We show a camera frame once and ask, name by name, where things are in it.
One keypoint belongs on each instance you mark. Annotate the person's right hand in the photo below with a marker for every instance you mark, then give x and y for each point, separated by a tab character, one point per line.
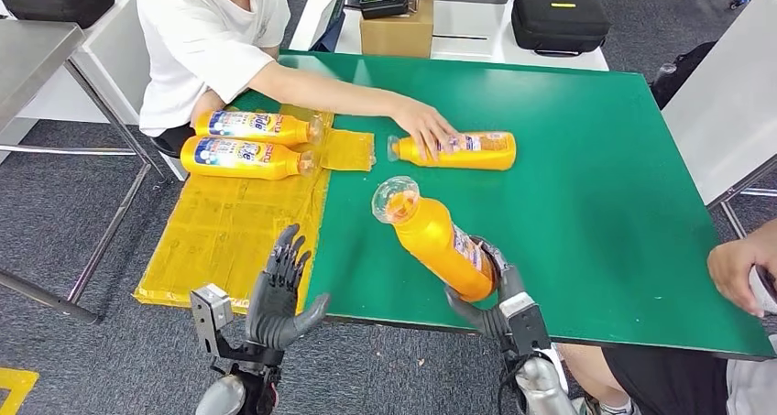
731	273

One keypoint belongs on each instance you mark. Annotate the person's left hand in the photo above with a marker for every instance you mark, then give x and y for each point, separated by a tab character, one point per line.
428	127

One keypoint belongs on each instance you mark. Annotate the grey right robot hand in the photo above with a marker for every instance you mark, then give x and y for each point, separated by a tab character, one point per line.
485	321

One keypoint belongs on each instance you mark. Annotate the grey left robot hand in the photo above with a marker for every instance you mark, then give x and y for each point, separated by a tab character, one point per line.
273	315

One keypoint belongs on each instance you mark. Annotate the white and black handheld device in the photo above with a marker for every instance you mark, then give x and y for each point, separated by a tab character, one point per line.
766	291

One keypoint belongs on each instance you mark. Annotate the yellow detergent bottle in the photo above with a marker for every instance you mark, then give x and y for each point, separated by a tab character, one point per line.
431	236
485	160
243	134
230	168

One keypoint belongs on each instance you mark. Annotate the person's left forearm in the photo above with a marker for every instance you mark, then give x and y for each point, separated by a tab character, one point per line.
328	90

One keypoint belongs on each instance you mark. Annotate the person's right forearm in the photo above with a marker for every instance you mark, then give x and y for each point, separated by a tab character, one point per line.
763	233
206	104

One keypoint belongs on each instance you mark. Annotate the yellow taped cardboard mat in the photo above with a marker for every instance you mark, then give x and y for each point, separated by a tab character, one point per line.
230	236

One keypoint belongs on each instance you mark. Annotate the brown cardboard box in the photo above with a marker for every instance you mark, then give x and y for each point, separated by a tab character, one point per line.
394	36

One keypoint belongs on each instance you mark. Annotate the person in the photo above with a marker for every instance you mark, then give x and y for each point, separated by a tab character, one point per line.
200	36
662	382

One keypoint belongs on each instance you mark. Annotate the green table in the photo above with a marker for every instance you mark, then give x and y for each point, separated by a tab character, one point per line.
576	187

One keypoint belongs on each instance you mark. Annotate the black carry case yellow tag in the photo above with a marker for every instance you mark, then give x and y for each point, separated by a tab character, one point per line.
54	2
558	24

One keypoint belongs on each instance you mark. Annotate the black backpack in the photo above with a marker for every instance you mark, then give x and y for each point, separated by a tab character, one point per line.
680	75

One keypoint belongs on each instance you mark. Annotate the white side table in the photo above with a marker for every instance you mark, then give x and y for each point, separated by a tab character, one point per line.
109	66

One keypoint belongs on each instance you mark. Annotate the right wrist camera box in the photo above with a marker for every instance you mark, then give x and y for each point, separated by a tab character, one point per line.
528	330

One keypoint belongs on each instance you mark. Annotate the grey metal frame table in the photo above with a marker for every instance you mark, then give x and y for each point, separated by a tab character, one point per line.
728	96
24	60

